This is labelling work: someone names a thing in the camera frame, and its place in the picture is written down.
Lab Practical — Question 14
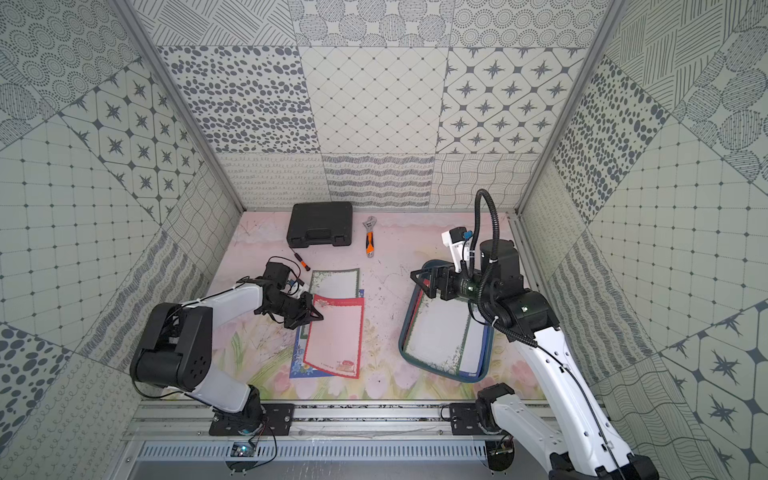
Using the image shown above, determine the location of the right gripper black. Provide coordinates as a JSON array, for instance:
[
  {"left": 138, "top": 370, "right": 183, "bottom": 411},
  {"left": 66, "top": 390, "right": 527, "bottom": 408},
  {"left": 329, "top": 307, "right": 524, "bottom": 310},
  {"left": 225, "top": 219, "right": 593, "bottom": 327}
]
[{"left": 411, "top": 263, "right": 497, "bottom": 306}]

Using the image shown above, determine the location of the red bordered stationery paper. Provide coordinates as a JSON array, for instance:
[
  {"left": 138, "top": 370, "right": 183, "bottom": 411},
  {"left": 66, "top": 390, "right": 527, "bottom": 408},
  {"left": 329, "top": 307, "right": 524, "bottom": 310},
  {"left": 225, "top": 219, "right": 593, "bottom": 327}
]
[{"left": 303, "top": 296, "right": 365, "bottom": 379}]

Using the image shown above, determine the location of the green floral stationery paper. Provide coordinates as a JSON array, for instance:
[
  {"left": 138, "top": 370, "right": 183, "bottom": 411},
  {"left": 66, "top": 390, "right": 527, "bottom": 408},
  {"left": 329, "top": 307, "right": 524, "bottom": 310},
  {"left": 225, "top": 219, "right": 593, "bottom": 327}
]
[{"left": 309, "top": 269, "right": 360, "bottom": 299}]

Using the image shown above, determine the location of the blue floral stationery paper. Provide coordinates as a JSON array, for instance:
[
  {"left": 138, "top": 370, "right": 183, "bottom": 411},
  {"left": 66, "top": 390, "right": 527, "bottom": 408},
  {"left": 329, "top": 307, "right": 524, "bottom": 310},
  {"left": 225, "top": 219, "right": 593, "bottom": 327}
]
[
  {"left": 459, "top": 319, "right": 486, "bottom": 377},
  {"left": 289, "top": 325, "right": 330, "bottom": 378}
]

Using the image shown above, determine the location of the green bordered scalloped stationery paper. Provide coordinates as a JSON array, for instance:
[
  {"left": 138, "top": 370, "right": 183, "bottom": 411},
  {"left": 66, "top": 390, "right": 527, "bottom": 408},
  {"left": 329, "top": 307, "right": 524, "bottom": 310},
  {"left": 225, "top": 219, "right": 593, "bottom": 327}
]
[{"left": 402, "top": 293, "right": 473, "bottom": 376}]

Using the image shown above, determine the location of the teal plastic storage box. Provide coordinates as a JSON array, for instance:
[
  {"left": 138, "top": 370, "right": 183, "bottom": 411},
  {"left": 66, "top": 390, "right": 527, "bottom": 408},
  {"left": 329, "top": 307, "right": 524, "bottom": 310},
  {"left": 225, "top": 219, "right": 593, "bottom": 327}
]
[{"left": 398, "top": 286, "right": 493, "bottom": 383}]

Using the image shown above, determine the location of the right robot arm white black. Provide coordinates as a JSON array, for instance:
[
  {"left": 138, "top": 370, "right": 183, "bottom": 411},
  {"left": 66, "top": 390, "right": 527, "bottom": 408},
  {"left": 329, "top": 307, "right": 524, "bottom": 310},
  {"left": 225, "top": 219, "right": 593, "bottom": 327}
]
[{"left": 410, "top": 189, "right": 660, "bottom": 479}]

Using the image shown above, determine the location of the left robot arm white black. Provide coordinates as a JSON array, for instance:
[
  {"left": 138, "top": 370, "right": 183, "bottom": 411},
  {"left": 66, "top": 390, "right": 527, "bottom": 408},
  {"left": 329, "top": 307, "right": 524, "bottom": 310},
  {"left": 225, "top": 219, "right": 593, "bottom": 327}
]
[{"left": 129, "top": 262, "right": 323, "bottom": 432}]

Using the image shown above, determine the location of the small orange black screwdriver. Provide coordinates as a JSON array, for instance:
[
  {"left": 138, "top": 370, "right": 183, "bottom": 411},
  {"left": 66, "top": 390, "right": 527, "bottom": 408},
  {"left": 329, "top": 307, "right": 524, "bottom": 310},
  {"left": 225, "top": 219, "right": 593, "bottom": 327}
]
[{"left": 292, "top": 249, "right": 311, "bottom": 272}]

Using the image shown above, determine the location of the black plastic tool case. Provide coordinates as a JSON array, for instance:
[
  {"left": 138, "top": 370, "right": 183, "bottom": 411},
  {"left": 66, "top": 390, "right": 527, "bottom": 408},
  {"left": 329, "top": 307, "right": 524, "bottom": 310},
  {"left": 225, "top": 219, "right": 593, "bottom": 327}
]
[{"left": 286, "top": 201, "right": 353, "bottom": 249}]

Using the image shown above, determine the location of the left green circuit board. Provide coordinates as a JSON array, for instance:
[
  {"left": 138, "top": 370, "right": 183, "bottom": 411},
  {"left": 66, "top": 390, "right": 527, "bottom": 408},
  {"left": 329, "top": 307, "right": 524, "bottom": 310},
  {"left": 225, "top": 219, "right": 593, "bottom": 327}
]
[{"left": 226, "top": 442, "right": 257, "bottom": 473}]

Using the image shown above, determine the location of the right round circuit board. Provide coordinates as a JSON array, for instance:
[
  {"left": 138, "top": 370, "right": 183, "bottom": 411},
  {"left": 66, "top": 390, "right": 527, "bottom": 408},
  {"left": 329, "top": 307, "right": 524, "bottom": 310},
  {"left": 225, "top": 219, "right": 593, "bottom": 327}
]
[{"left": 485, "top": 435, "right": 515, "bottom": 472}]

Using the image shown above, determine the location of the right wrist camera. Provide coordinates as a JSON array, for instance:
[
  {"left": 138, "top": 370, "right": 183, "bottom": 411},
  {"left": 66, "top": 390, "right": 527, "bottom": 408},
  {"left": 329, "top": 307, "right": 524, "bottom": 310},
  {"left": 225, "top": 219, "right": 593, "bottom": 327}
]
[{"left": 441, "top": 226, "right": 473, "bottom": 273}]

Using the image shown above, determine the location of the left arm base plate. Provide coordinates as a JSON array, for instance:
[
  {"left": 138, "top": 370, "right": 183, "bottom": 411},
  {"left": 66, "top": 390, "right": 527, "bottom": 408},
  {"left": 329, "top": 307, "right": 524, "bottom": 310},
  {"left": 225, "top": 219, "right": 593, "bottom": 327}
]
[{"left": 208, "top": 403, "right": 295, "bottom": 437}]

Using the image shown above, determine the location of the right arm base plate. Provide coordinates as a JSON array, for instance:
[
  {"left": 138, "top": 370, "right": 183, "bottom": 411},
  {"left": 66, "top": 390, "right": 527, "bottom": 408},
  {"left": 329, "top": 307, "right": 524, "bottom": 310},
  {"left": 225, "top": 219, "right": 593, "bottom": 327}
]
[{"left": 448, "top": 400, "right": 500, "bottom": 436}]

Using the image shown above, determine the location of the aluminium mounting rail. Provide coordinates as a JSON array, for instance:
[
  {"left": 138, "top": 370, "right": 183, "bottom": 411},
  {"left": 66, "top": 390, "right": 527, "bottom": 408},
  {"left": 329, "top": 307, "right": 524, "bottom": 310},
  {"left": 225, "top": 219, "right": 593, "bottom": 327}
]
[{"left": 122, "top": 398, "right": 619, "bottom": 442}]

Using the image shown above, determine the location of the white slotted cable duct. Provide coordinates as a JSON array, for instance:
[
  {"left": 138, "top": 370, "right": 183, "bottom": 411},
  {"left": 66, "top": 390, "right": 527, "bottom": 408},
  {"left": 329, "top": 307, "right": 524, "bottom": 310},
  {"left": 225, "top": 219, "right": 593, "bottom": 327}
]
[{"left": 138, "top": 440, "right": 486, "bottom": 461}]

